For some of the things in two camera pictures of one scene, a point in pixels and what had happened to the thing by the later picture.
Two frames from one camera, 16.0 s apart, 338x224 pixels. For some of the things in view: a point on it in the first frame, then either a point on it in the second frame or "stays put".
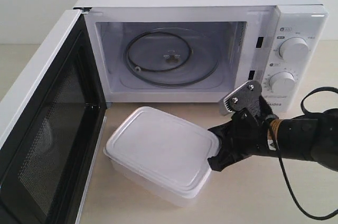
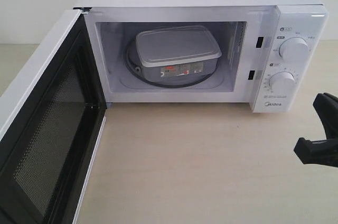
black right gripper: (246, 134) to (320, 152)
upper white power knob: (294, 48) stays put
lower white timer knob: (282, 82) stays put
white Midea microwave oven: (197, 36) stays put
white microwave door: (52, 122) stays put
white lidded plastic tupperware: (161, 156) to (177, 52)
